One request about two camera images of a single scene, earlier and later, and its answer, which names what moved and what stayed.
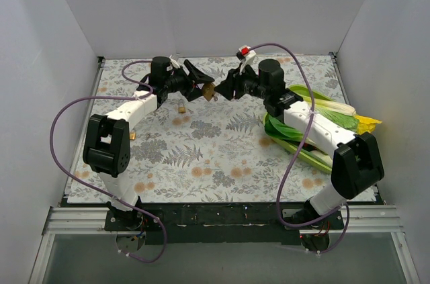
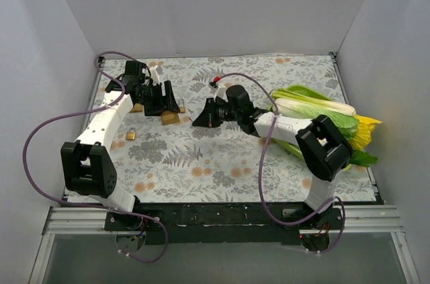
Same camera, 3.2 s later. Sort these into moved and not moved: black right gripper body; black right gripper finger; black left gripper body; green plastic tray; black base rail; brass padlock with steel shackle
Moved: black left gripper body; black right gripper body; black right gripper finger
Not moved: green plastic tray; black base rail; brass padlock with steel shackle
